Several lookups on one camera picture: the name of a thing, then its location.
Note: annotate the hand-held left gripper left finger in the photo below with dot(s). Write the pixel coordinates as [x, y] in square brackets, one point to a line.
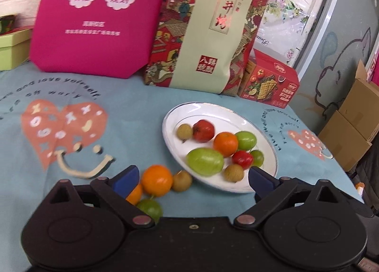
[127, 178]

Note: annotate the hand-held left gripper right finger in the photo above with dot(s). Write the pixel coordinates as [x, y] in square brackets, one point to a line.
[260, 181]

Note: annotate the orange tangerine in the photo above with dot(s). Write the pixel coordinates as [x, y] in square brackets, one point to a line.
[157, 180]
[135, 195]
[225, 143]

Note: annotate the dark green round fruit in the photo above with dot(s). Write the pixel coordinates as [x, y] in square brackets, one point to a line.
[258, 157]

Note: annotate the brown longan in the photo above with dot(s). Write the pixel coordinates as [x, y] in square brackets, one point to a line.
[184, 132]
[181, 181]
[234, 172]

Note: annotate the small red wax apple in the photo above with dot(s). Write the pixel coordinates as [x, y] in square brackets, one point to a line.
[242, 158]

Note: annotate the small green lime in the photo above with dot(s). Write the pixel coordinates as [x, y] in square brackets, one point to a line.
[151, 209]

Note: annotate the light green guava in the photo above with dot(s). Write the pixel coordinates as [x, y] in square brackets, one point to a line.
[247, 139]

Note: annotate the white plate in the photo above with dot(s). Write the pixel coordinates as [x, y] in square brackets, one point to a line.
[177, 153]

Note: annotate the oblong light green fruit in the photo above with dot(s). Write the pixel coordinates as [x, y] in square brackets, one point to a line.
[205, 161]

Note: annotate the large red wax apple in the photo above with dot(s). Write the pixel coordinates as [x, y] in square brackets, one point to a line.
[203, 130]

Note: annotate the blue printed tablecloth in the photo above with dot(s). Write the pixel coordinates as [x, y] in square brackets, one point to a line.
[124, 118]

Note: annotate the cardboard box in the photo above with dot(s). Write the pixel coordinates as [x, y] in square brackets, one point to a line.
[359, 106]
[340, 141]

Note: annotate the red cracker box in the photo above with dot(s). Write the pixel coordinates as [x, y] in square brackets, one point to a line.
[272, 85]

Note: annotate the pink tote bag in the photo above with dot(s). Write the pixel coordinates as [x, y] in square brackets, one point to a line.
[97, 43]

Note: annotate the red patterned gift bag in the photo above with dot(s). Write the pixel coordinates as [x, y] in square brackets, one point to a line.
[207, 52]

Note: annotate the pink box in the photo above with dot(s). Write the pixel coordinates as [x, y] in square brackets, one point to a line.
[373, 70]

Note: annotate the floral plastic sheet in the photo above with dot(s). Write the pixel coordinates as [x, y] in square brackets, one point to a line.
[290, 14]

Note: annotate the light green box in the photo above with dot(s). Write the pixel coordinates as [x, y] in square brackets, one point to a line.
[13, 49]

